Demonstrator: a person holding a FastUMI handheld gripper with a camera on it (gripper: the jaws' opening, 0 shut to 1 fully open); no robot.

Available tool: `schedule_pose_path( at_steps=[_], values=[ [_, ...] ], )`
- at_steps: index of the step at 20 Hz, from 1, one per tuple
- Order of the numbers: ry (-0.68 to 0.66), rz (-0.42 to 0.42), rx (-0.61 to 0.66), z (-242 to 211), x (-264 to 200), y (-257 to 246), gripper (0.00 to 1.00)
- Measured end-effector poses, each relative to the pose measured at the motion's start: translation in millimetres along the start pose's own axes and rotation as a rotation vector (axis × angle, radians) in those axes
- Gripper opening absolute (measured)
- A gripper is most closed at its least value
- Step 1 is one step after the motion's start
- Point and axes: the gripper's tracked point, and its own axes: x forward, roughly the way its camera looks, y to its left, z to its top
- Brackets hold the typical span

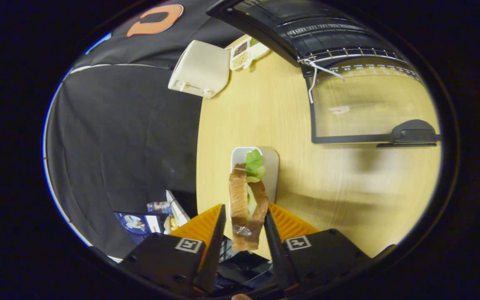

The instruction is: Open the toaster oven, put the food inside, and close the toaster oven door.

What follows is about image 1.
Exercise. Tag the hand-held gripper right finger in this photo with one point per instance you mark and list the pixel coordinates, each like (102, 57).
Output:
(275, 250)

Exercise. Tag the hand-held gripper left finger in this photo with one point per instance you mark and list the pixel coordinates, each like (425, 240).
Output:
(213, 254)

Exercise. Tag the sandwich with lettuce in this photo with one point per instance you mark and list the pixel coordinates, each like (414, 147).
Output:
(238, 200)

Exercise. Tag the black toaster oven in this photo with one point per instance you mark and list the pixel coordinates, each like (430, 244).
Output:
(327, 37)

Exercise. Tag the white bread toaster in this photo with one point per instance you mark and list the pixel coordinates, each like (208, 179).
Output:
(200, 66)

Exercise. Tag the clear plastic water bottle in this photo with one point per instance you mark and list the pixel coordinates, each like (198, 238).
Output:
(158, 206)

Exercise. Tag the white rectangular plate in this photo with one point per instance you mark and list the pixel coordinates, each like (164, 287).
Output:
(271, 166)

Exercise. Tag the blue printed bag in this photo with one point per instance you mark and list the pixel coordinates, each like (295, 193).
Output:
(133, 225)

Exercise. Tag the black backdrop cloth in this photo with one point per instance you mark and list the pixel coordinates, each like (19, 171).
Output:
(131, 125)

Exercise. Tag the white compartment dish with grains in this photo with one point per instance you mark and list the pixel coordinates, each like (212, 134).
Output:
(240, 52)

